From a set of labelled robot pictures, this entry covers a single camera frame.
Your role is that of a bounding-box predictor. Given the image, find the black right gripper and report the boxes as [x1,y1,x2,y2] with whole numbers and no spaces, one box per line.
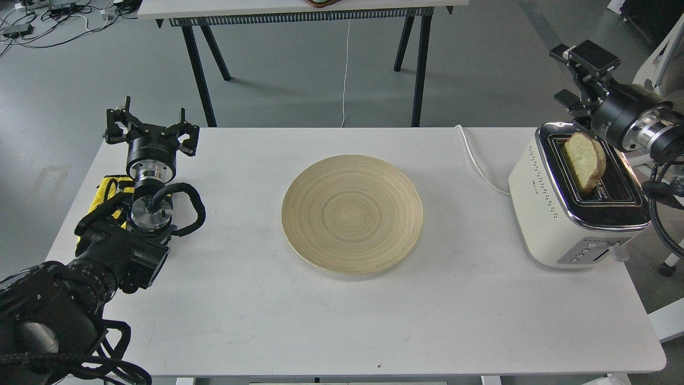
[549,40,675,153]

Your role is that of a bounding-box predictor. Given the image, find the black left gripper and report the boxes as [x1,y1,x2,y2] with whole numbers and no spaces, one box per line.
[103,96,200,181]

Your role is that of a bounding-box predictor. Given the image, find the slice of bread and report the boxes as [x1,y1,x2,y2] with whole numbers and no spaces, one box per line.
[564,132,607,196]

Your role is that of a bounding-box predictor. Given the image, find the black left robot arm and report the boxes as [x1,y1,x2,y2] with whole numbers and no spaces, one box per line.
[1,99,206,384]

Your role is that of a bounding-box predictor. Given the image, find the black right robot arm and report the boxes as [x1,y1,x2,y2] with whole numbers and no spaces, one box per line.
[549,41,682,258]

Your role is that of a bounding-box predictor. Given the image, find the cream and chrome toaster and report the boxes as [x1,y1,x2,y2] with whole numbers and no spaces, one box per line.
[509,122,650,269]

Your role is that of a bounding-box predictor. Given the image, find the white background table black legs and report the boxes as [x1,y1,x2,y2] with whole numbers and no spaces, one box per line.
[136,1,468,127]

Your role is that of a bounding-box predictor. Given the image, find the brown object on background table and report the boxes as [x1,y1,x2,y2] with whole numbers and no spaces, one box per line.
[305,0,339,8]

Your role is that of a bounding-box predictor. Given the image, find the round wooden plate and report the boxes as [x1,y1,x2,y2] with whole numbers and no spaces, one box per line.
[281,155,424,275]

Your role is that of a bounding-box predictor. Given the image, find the white toaster power cable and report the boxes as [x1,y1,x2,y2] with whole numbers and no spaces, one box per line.
[455,125,512,196]

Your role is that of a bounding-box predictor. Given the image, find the cables and adapters on floor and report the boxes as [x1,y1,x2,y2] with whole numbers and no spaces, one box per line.
[0,0,143,56]

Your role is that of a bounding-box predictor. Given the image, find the white hanging cable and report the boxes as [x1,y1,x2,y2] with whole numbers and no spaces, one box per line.
[341,19,352,128]

